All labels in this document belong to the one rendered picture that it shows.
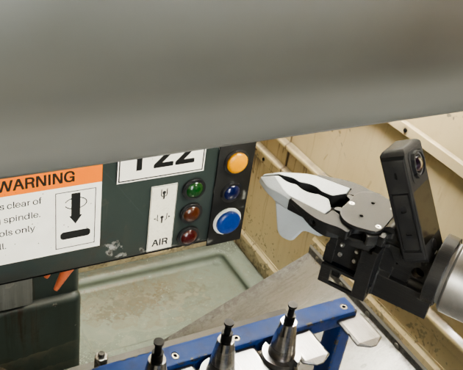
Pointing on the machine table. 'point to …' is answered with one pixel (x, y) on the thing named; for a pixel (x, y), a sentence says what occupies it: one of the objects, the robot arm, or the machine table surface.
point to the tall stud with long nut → (101, 358)
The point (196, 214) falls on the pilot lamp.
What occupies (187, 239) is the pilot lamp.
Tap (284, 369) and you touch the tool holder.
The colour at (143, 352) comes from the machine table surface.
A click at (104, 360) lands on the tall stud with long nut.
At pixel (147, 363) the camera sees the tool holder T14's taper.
